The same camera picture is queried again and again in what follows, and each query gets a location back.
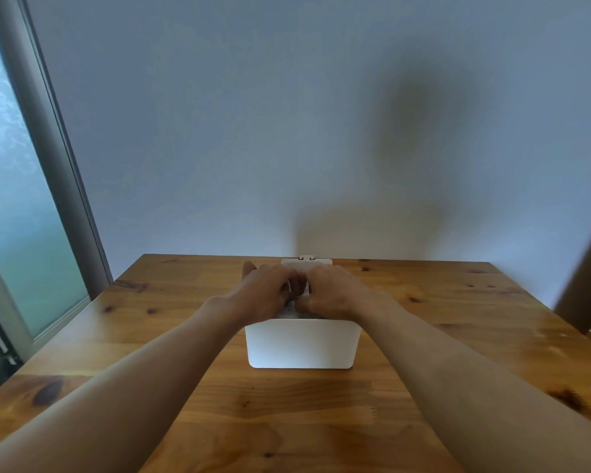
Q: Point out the person's left hand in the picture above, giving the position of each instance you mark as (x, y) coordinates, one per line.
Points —
(261, 293)

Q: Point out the person's right hand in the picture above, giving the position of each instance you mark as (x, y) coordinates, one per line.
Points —
(340, 295)

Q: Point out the person's left little finger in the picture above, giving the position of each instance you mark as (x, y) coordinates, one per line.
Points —
(249, 268)

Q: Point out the person's right thumb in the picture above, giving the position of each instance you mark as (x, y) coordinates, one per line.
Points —
(307, 305)

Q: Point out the person's left forearm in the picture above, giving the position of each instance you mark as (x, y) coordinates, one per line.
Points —
(128, 389)

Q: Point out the person's right forearm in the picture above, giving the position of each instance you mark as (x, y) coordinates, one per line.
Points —
(473, 389)

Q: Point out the white plastic box with lid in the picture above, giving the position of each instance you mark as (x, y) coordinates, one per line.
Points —
(303, 344)

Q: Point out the frosted glass window pane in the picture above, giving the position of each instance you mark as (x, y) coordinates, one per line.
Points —
(15, 206)

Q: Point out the grey window frame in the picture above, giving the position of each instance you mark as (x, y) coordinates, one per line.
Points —
(54, 142)

